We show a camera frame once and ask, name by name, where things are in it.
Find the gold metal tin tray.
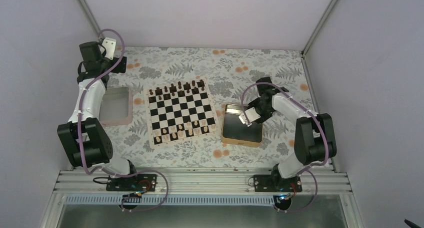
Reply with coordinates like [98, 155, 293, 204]
[221, 104, 263, 148]

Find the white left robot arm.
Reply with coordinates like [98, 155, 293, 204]
[57, 38, 139, 190]

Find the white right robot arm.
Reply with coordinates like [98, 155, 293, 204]
[239, 77, 337, 191]

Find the pink tin lid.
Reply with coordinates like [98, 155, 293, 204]
[99, 87, 133, 127]

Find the floral patterned table mat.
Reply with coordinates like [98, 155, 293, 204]
[105, 47, 313, 169]

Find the black white chessboard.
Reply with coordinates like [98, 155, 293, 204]
[144, 79, 221, 148]

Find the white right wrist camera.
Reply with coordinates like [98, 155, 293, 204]
[239, 107, 261, 127]

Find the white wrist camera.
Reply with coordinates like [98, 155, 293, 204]
[239, 107, 261, 127]
[100, 38, 117, 60]

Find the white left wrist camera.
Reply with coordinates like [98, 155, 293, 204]
[100, 38, 117, 60]

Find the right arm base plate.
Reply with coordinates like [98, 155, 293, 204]
[253, 174, 303, 193]

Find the aluminium rail frame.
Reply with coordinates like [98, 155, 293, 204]
[53, 168, 353, 195]

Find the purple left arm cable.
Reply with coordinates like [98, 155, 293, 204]
[76, 29, 170, 212]

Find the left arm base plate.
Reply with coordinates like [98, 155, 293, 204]
[106, 174, 157, 192]

